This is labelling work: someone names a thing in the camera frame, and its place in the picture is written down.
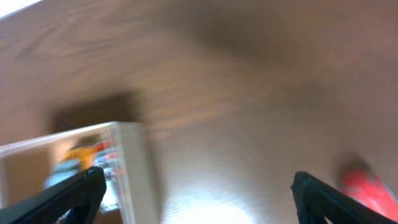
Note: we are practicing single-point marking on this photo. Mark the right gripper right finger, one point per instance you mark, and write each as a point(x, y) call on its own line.
point(317, 202)

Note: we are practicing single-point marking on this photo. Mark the white cardboard box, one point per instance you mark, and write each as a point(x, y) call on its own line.
point(131, 195)

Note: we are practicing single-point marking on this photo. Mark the grey yellow toy truck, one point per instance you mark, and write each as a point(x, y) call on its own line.
point(74, 161)

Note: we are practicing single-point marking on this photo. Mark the red toy fire truck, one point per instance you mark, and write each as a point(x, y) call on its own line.
point(107, 155)

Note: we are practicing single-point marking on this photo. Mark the red white toy ball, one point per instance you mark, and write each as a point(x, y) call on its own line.
point(361, 183)

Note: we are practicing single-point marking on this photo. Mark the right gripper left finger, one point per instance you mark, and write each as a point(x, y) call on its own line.
point(78, 198)

